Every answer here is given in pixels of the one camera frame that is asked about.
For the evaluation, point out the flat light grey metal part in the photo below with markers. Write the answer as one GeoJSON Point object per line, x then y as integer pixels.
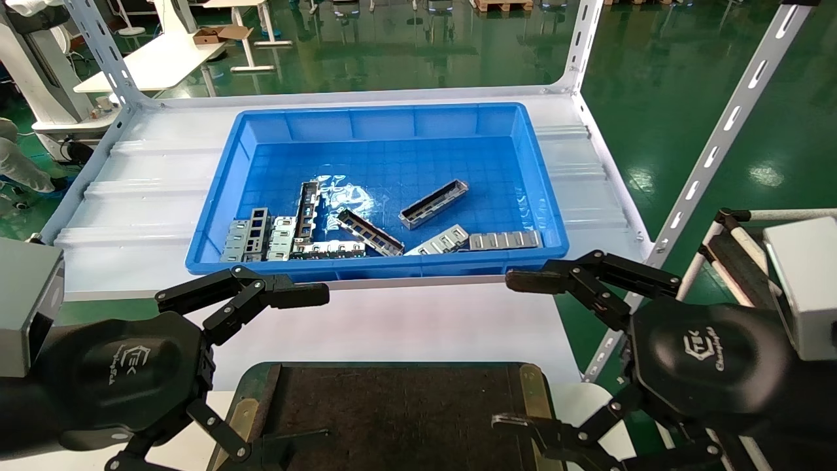
{"type": "Point", "coordinates": [236, 242]}

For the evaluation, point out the white metal shelving rack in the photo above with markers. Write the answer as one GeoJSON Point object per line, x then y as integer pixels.
{"type": "Point", "coordinates": [150, 196]}

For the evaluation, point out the clear plastic film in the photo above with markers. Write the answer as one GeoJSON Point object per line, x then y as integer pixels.
{"type": "Point", "coordinates": [343, 195]}

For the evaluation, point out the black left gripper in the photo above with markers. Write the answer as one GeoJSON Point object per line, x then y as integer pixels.
{"type": "Point", "coordinates": [124, 373]}

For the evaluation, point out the white machine base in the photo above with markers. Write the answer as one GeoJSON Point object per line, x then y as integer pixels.
{"type": "Point", "coordinates": [39, 72]}

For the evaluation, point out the pale slotted metal part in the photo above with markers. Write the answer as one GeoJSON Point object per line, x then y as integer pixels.
{"type": "Point", "coordinates": [282, 237]}

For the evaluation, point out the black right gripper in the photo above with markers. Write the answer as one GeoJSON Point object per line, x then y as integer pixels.
{"type": "Point", "coordinates": [713, 360]}

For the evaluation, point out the wooden pallet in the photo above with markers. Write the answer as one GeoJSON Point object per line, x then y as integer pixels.
{"type": "Point", "coordinates": [502, 5]}

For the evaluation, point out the dark long metal bracket part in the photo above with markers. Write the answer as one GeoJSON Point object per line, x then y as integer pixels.
{"type": "Point", "coordinates": [369, 232]}

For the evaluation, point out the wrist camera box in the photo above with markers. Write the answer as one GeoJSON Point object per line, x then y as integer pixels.
{"type": "Point", "coordinates": [807, 288]}
{"type": "Point", "coordinates": [26, 301]}

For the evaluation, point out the grey flat ribbed metal part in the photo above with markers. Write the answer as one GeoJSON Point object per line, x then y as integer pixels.
{"type": "Point", "coordinates": [505, 239]}

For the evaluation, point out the long narrow metal frame part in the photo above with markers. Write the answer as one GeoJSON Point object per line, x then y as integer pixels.
{"type": "Point", "coordinates": [306, 209]}

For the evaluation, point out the black flat container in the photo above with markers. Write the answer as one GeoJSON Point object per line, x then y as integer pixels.
{"type": "Point", "coordinates": [405, 405]}

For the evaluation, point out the white tube cart frame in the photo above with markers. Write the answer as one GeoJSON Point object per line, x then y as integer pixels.
{"type": "Point", "coordinates": [703, 252]}

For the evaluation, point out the white desk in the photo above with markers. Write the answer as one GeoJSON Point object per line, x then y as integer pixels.
{"type": "Point", "coordinates": [157, 62]}

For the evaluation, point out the silver ribbed metal part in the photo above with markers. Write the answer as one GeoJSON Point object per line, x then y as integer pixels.
{"type": "Point", "coordinates": [439, 241]}

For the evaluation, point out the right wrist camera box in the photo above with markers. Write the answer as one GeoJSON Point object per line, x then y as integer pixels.
{"type": "Point", "coordinates": [807, 288]}

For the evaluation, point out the person in white trousers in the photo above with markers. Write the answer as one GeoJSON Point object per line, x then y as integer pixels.
{"type": "Point", "coordinates": [23, 170]}

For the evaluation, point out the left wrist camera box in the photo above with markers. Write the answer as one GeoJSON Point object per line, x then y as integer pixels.
{"type": "Point", "coordinates": [26, 301]}

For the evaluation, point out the white table with legs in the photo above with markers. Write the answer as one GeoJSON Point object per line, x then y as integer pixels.
{"type": "Point", "coordinates": [252, 39]}

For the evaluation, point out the black foam cart pad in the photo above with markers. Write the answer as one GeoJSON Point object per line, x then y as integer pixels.
{"type": "Point", "coordinates": [742, 268]}

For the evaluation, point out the blue plastic bin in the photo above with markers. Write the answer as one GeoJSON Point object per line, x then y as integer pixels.
{"type": "Point", "coordinates": [405, 124]}

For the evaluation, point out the open cardboard box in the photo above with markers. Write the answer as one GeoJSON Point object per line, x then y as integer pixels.
{"type": "Point", "coordinates": [219, 34]}

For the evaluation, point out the long silver clip metal part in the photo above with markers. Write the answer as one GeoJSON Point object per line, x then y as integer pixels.
{"type": "Point", "coordinates": [330, 248]}

